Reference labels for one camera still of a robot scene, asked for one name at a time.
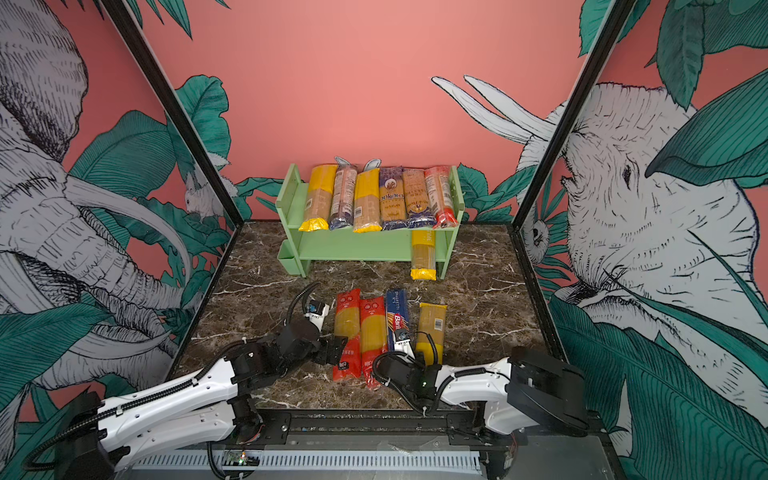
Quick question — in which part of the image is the green plastic side bin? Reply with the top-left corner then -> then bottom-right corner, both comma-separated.
277,240 -> 304,277

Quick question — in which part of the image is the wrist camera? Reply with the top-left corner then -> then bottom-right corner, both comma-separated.
394,331 -> 415,358
303,299 -> 330,331

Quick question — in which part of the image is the black left corner post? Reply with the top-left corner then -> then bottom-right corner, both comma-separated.
100,0 -> 244,229

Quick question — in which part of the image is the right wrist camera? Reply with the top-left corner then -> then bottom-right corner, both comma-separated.
394,331 -> 415,358

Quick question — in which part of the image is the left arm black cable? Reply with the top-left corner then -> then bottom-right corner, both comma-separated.
20,281 -> 322,480

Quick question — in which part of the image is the red-ended spaghetti bag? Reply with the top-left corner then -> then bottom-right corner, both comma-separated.
425,166 -> 458,228

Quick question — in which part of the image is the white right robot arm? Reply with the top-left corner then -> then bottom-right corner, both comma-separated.
372,347 -> 589,437

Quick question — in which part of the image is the blue-ended chinese label spaghetti bag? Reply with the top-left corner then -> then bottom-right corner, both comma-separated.
402,169 -> 436,228

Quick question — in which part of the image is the green two-tier shelf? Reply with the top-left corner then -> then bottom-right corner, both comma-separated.
275,164 -> 466,280

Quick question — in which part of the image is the black corner post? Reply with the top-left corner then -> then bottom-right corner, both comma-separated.
511,0 -> 635,233
100,0 -> 244,229

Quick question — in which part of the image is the ankara blue yellow spaghetti bag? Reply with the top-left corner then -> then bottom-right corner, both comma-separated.
379,166 -> 407,231

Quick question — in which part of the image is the red spaghetti bag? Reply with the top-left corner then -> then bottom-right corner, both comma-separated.
333,289 -> 362,381
360,296 -> 388,390

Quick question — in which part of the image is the yellow pastatime spaghetti bag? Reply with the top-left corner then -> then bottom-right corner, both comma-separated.
411,230 -> 437,281

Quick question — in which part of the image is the yellow-top spaghetti bag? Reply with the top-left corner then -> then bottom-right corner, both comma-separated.
353,168 -> 382,233

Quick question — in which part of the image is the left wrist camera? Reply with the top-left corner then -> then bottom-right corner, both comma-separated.
303,299 -> 330,331

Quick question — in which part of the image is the black right corner post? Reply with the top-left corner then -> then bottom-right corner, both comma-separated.
511,0 -> 635,233

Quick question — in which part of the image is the white vented strip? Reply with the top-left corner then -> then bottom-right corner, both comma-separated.
130,449 -> 483,475

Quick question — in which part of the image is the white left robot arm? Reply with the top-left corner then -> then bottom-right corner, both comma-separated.
53,319 -> 347,479

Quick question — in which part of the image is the blue barilla spaghetti box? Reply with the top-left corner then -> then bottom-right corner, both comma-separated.
386,289 -> 411,351

